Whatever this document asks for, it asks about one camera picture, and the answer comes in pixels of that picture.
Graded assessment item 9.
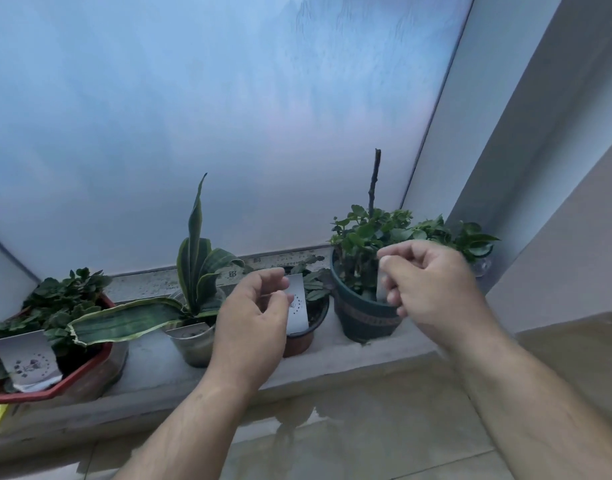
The shiny metal plant pot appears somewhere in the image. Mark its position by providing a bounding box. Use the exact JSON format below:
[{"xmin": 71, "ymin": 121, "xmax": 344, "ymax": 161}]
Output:
[{"xmin": 164, "ymin": 289, "xmax": 223, "ymax": 368}]

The green scalloped leaf plant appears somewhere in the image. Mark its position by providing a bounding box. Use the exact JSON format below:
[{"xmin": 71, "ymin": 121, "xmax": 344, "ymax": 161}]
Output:
[{"xmin": 0, "ymin": 267, "xmax": 115, "ymax": 395}]

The leafy green bush plant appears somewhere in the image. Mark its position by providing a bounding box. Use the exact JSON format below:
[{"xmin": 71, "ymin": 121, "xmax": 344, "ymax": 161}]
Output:
[{"xmin": 329, "ymin": 204, "xmax": 501, "ymax": 301}]

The flat segmented cactus plant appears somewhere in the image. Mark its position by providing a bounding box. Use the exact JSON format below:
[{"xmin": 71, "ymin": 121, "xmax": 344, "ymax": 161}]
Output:
[{"xmin": 242, "ymin": 254, "xmax": 338, "ymax": 303}]

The person's left hand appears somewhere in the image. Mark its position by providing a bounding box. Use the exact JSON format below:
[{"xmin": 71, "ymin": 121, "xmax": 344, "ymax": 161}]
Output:
[{"xmin": 205, "ymin": 267, "xmax": 295, "ymax": 393}]

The red angular plant pot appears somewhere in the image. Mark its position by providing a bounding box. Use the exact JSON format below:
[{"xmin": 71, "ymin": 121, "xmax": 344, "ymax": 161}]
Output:
[{"xmin": 0, "ymin": 294, "xmax": 130, "ymax": 406}]

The white printed plant card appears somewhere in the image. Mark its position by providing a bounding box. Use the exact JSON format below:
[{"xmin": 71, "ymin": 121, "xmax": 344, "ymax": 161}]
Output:
[
  {"xmin": 0, "ymin": 330, "xmax": 63, "ymax": 393},
  {"xmin": 282, "ymin": 274, "xmax": 311, "ymax": 337}
]

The brown round plant pot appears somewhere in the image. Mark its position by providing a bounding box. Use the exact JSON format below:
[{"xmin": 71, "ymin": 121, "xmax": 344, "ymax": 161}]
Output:
[{"xmin": 282, "ymin": 295, "xmax": 331, "ymax": 358}]

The person's left forearm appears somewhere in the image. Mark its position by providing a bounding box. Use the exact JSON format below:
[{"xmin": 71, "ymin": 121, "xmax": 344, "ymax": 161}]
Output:
[{"xmin": 113, "ymin": 367, "xmax": 269, "ymax": 480}]

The bare brown plant stick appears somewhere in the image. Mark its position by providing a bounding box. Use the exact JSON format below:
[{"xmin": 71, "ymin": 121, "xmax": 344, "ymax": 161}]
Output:
[{"xmin": 366, "ymin": 148, "xmax": 382, "ymax": 216}]

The dark green patterned pot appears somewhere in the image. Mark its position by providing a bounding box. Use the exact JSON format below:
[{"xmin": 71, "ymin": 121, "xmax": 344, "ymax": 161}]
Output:
[{"xmin": 329, "ymin": 249, "xmax": 405, "ymax": 344}]

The grey stone window sill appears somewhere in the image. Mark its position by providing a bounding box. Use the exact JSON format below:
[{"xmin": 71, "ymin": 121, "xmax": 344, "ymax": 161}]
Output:
[{"xmin": 0, "ymin": 282, "xmax": 441, "ymax": 448}]

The person's right forearm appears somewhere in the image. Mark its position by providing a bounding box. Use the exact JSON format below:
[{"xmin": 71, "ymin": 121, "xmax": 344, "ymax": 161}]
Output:
[{"xmin": 436, "ymin": 317, "xmax": 612, "ymax": 480}]

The small white plant card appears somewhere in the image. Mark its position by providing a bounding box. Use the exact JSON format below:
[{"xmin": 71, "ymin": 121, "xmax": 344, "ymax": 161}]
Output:
[{"xmin": 375, "ymin": 264, "xmax": 393, "ymax": 303}]

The striped snake plant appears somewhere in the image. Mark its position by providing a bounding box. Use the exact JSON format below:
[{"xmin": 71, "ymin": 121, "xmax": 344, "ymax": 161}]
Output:
[{"xmin": 66, "ymin": 173, "xmax": 245, "ymax": 348}]

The frosted window pane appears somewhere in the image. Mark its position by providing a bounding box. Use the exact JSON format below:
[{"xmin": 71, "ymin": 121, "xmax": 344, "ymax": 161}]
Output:
[{"xmin": 0, "ymin": 0, "xmax": 477, "ymax": 284}]

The person's right hand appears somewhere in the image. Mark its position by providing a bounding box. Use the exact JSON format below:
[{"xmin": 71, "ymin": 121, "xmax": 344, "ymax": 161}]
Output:
[{"xmin": 376, "ymin": 239, "xmax": 498, "ymax": 352}]

